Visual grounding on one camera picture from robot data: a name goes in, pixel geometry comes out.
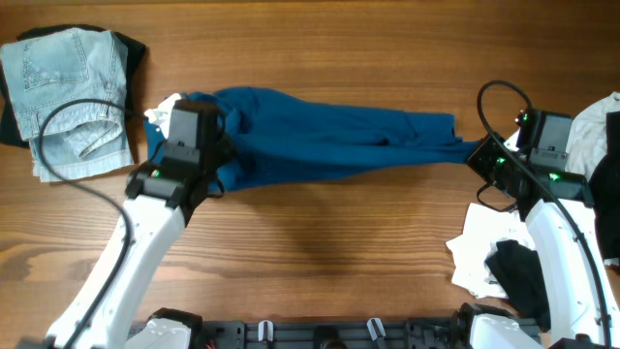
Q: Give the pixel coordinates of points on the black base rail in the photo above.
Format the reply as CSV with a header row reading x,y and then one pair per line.
x,y
374,333

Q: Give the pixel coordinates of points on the folded black garment under jeans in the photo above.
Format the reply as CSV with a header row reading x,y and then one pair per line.
x,y
136,52

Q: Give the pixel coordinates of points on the blue polo shirt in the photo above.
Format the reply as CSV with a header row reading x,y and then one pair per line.
x,y
279,139

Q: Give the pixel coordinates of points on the folded light blue jeans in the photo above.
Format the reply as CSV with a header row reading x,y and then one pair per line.
x,y
68,92

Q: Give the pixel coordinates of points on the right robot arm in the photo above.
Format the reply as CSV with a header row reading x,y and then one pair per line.
x,y
584,312

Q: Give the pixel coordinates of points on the black garment at right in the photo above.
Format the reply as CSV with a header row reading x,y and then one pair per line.
x,y
542,147

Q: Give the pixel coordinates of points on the white t-shirt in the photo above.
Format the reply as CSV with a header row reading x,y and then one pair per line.
x,y
495,256

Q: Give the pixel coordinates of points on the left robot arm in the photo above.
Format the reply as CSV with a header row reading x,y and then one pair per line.
x,y
160,200

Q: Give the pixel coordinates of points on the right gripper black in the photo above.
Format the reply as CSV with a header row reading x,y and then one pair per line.
x,y
478,158

